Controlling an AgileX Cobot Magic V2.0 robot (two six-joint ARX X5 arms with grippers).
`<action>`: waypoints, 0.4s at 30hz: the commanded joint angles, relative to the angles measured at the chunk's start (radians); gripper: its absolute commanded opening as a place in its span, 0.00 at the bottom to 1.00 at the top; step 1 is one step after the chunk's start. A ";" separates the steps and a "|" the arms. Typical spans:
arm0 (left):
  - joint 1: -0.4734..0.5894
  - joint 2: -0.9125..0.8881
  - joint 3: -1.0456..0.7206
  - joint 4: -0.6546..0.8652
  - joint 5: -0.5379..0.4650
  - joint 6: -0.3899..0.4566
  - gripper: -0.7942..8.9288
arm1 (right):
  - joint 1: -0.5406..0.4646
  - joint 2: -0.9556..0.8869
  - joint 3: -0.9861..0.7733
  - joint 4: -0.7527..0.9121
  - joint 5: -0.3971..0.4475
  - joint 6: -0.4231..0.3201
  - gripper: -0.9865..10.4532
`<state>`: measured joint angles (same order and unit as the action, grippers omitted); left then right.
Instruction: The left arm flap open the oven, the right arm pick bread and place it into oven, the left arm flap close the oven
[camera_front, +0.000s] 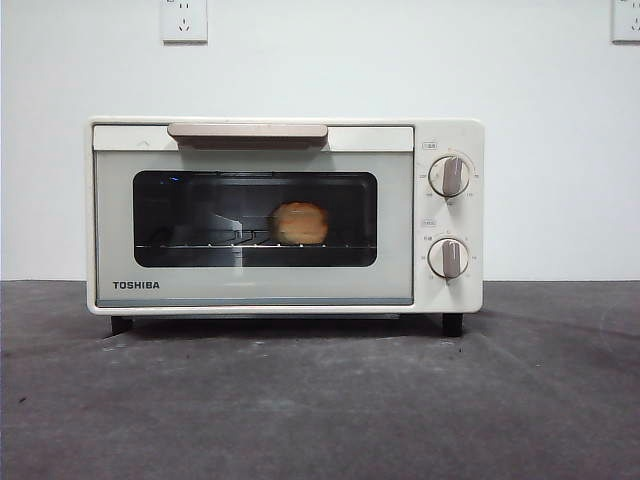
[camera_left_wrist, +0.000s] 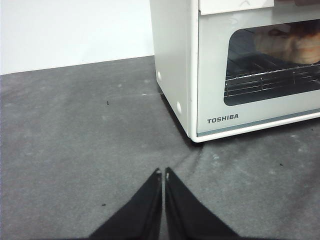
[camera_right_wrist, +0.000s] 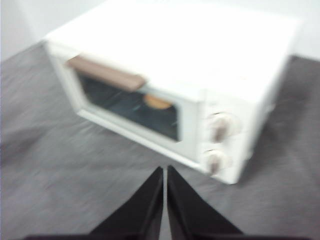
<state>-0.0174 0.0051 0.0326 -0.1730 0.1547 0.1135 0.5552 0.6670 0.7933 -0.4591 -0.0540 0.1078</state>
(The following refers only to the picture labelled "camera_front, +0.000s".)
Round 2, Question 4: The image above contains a golden brown bread loaf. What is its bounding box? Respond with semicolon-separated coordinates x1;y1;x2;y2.
270;200;331;246

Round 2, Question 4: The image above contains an oven door with beige handle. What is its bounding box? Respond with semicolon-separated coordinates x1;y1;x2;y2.
92;121;416;307

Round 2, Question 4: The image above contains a white toaster oven body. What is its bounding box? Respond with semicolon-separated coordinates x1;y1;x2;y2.
84;116;486;337

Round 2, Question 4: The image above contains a beige timer knob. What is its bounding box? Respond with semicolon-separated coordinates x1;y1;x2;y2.
427;236;471;280

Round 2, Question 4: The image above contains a beige temperature knob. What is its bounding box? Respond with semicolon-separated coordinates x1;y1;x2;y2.
428;154;472;199

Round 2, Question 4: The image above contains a metal wire oven rack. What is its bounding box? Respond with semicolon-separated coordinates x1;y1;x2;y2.
135;227;374;251

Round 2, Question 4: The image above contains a white wall socket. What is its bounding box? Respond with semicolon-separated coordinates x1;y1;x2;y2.
160;0;209;45
610;0;640;45

